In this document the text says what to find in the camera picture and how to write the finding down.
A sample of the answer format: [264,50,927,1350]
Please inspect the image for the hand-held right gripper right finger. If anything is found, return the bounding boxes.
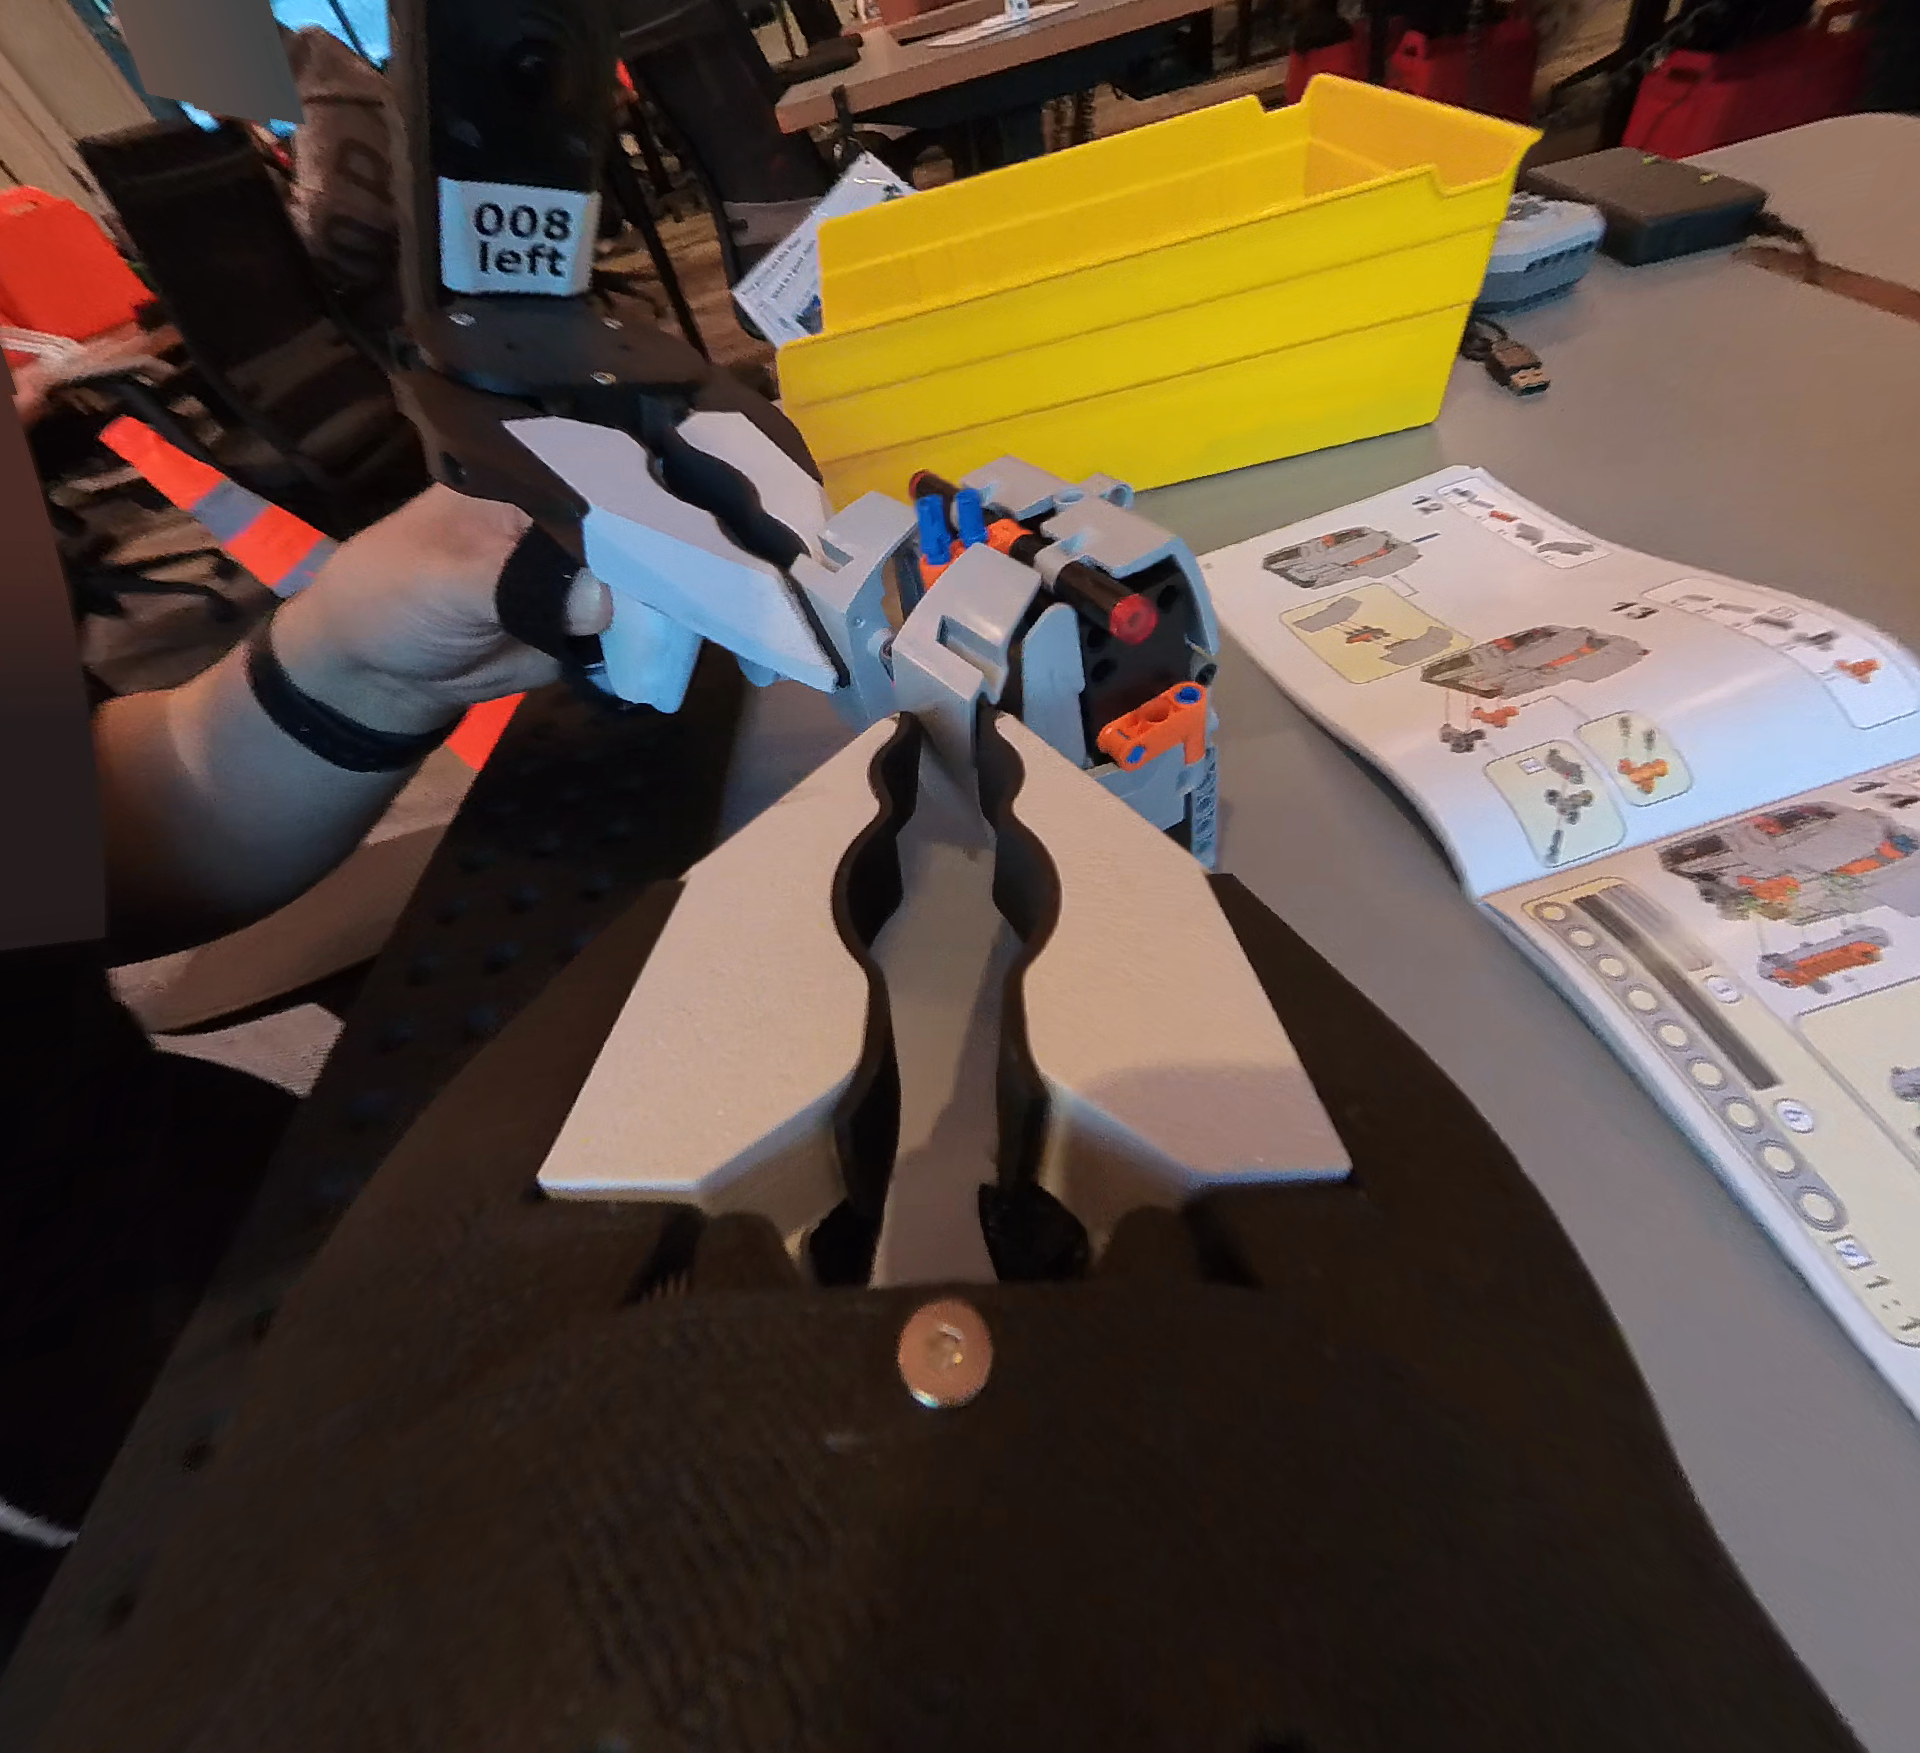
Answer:
[974,706,1352,1283]

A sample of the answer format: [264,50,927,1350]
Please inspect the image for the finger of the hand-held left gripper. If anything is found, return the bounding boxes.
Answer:
[671,410,859,581]
[497,416,850,699]

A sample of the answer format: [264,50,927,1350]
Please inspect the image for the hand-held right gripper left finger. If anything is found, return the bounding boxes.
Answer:
[536,712,919,1283]

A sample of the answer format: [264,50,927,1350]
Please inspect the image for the grey toy robot assembly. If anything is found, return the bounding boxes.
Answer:
[816,456,1225,869]

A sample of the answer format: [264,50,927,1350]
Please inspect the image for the person's left forearm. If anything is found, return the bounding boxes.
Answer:
[90,644,496,953]

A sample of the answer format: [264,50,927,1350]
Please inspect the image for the person's left hand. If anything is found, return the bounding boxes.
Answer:
[271,485,616,739]

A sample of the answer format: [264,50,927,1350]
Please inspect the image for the black chair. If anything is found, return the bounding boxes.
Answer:
[615,0,863,337]

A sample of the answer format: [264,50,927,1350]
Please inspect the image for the white printed sheet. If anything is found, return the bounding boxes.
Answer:
[732,152,913,344]

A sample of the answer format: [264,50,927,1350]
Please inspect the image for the black wristband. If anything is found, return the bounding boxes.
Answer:
[243,617,451,777]

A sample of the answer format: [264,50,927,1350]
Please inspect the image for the yellow plastic bin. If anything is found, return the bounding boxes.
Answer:
[774,73,1544,511]

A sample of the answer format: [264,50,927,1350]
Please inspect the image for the orange bag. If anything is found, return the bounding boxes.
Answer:
[0,187,159,346]

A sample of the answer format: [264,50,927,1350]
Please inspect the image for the orange striped cloth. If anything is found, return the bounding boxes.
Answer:
[105,419,527,765]

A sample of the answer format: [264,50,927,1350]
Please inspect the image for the open instruction booklet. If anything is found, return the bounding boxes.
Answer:
[1199,464,1920,1417]

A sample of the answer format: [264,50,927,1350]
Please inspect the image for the red bag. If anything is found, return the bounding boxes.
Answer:
[1387,13,1539,127]
[1619,21,1877,157]

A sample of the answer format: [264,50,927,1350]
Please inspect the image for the light grey device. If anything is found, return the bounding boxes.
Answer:
[1476,194,1607,315]

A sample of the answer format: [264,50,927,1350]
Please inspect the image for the black flat box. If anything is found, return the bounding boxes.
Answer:
[1522,145,1769,267]

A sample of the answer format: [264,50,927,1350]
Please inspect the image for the black usb cable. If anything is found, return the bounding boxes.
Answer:
[1463,314,1554,401]

